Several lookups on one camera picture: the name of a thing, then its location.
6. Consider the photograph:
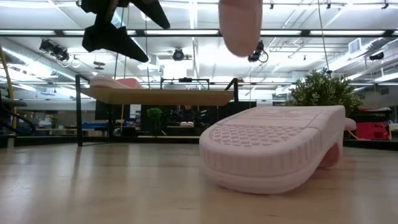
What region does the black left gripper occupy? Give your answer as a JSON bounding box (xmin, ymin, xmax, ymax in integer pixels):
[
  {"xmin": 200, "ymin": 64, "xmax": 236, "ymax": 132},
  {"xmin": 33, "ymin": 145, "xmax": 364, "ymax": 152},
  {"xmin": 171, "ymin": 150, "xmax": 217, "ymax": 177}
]
[{"xmin": 80, "ymin": 0, "xmax": 171, "ymax": 63}]

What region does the small distant potted plant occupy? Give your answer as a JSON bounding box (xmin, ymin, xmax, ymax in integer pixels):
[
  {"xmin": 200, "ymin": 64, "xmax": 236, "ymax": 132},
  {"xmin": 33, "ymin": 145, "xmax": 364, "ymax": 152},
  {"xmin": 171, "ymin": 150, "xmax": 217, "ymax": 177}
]
[{"xmin": 146, "ymin": 107, "xmax": 165, "ymax": 135}]

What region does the person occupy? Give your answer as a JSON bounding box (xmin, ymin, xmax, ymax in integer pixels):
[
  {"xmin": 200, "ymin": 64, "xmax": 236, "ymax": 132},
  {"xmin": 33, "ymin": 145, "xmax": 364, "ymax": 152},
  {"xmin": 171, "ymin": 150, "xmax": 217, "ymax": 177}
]
[{"xmin": 177, "ymin": 104, "xmax": 201, "ymax": 124}]

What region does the green potted plant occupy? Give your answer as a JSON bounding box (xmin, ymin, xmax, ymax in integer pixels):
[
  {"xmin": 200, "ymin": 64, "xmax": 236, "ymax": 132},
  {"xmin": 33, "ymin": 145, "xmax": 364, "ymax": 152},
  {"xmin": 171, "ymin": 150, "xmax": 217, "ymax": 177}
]
[{"xmin": 285, "ymin": 67, "xmax": 365, "ymax": 116}]

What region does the red toolbox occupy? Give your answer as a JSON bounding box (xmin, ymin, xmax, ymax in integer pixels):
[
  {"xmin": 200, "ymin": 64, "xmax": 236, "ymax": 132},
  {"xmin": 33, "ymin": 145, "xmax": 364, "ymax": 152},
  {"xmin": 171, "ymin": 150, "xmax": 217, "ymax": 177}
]
[{"xmin": 354, "ymin": 107, "xmax": 393, "ymax": 141}]

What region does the wooden shelf with black frame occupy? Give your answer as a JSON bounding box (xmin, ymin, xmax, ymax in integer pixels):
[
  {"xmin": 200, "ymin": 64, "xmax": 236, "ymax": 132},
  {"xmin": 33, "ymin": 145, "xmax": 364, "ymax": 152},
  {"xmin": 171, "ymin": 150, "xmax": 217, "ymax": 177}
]
[{"xmin": 74, "ymin": 73, "xmax": 240, "ymax": 147}]

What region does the black table back rail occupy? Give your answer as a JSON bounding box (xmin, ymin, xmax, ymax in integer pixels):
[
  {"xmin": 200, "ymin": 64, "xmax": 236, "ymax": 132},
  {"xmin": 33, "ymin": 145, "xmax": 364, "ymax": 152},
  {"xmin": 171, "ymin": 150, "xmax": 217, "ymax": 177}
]
[{"xmin": 14, "ymin": 135, "xmax": 398, "ymax": 151}]

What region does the yellow hose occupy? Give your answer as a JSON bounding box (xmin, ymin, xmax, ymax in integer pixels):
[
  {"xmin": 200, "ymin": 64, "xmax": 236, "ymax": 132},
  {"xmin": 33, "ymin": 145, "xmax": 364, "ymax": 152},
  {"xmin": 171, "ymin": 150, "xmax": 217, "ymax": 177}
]
[{"xmin": 0, "ymin": 45, "xmax": 18, "ymax": 133}]

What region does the black overhead frame beam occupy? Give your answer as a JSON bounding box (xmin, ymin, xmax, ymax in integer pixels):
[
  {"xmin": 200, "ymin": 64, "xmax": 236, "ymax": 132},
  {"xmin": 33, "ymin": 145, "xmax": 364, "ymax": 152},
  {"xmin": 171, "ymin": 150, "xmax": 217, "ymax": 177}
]
[{"xmin": 0, "ymin": 28, "xmax": 398, "ymax": 39}]

